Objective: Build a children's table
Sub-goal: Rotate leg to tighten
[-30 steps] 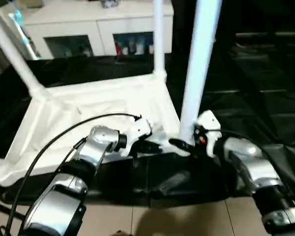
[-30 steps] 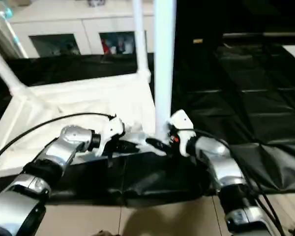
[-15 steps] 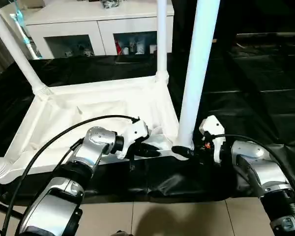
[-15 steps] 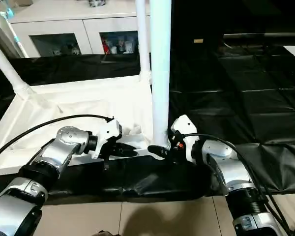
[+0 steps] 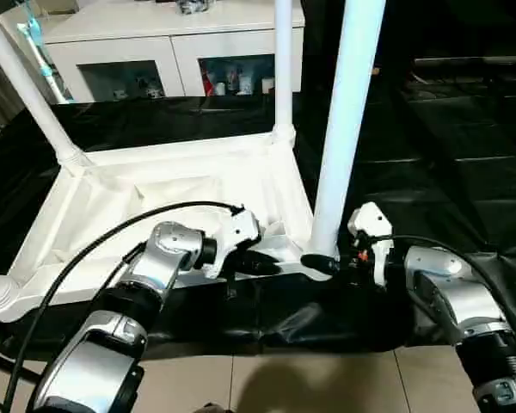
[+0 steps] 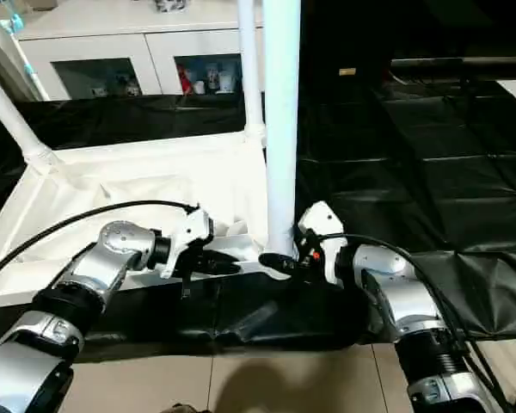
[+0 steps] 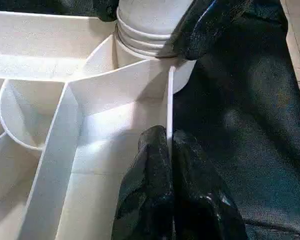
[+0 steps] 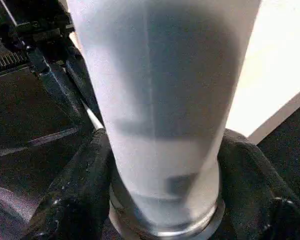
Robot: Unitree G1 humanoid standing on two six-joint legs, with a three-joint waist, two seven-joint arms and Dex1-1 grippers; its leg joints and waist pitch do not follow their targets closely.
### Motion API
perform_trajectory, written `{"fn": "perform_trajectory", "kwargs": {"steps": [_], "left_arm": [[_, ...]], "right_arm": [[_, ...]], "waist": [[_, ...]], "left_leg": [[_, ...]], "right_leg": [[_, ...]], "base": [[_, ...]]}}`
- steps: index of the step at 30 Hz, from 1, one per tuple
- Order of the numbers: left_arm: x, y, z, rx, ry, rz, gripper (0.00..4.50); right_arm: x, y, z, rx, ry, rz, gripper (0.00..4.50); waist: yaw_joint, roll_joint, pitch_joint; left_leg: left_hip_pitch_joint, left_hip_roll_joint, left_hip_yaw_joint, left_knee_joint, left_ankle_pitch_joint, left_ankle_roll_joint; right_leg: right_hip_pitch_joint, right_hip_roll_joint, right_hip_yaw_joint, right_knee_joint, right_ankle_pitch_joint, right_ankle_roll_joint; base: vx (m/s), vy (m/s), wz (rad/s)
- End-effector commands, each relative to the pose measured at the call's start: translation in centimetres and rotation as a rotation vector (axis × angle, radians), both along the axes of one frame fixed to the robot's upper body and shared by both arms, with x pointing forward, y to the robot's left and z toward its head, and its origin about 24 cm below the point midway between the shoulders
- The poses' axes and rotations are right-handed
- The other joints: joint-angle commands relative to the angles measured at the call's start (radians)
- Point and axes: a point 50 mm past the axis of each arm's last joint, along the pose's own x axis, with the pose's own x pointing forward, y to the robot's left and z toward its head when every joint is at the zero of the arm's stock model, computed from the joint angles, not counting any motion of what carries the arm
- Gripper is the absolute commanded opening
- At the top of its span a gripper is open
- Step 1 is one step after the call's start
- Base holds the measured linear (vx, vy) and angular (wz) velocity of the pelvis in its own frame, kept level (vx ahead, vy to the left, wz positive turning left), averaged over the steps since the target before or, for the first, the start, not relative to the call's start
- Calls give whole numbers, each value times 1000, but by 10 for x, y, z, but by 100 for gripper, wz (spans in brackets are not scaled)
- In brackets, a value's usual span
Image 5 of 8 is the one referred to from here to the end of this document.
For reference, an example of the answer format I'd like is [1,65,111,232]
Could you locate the grey crumpled object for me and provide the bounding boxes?
[177,0,212,15]

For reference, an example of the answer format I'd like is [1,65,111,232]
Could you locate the white glass-door cabinet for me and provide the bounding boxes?
[43,0,306,102]

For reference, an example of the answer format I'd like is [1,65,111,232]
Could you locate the white pole with blue band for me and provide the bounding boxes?
[17,15,70,104]

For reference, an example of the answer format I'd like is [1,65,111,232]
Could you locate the black plastic mat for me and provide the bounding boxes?
[0,86,516,354]

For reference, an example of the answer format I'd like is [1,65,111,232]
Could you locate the white plastic table top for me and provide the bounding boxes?
[0,129,338,324]

